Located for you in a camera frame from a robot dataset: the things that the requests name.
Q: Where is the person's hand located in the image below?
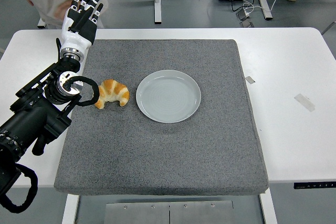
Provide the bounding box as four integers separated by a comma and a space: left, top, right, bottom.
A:
54, 0, 72, 22

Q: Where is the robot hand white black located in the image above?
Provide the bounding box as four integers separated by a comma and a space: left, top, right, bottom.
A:
60, 0, 105, 51

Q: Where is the croissant bread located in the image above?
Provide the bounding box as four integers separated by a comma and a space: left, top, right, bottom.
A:
94, 79, 130, 110

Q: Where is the grey round plate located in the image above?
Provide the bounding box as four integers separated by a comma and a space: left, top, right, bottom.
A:
135, 69, 202, 124

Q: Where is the grey metal plate with screws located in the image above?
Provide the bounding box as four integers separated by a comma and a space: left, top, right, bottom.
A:
104, 200, 234, 224

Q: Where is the grey felt mat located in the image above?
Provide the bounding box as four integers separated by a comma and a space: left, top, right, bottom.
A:
54, 39, 270, 196

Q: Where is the large clear tape piece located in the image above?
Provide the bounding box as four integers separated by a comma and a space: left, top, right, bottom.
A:
293, 93, 316, 112

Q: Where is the grey chair base leg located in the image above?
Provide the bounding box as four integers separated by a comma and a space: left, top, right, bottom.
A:
321, 20, 336, 36

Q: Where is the black table control panel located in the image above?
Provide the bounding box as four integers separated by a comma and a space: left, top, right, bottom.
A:
293, 181, 336, 190

